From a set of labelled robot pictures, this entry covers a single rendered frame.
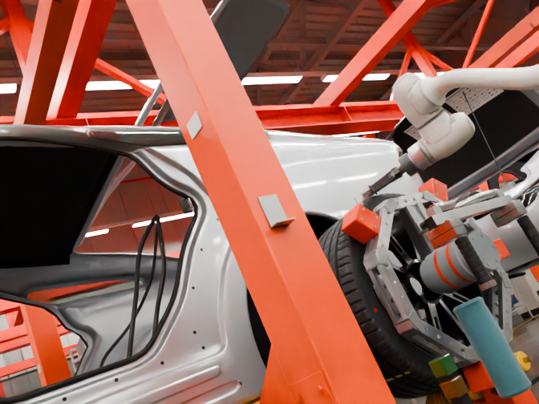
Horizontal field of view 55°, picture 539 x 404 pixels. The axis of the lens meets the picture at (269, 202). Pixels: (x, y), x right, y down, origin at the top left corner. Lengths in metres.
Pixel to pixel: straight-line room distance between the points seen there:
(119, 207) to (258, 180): 11.18
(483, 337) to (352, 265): 0.40
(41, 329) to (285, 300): 2.83
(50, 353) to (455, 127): 3.02
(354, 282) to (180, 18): 0.93
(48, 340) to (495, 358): 3.02
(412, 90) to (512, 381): 0.87
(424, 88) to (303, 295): 0.76
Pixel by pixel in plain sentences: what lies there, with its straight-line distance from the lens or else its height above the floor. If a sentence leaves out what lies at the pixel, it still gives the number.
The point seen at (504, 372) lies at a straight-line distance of 1.56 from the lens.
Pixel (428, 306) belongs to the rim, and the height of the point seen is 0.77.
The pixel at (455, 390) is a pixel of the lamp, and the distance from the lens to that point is 1.27.
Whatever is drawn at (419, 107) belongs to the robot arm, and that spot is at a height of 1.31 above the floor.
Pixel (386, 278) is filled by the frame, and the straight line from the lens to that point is 1.53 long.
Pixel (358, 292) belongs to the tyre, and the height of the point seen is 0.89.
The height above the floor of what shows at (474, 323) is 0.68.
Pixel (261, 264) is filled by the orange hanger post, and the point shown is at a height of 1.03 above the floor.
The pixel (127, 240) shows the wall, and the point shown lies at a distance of 12.15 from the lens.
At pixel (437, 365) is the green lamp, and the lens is 1.27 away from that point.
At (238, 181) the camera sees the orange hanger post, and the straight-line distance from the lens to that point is 1.33.
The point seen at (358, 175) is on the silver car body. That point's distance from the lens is 2.45.
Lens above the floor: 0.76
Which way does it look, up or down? 18 degrees up
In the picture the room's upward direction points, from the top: 25 degrees counter-clockwise
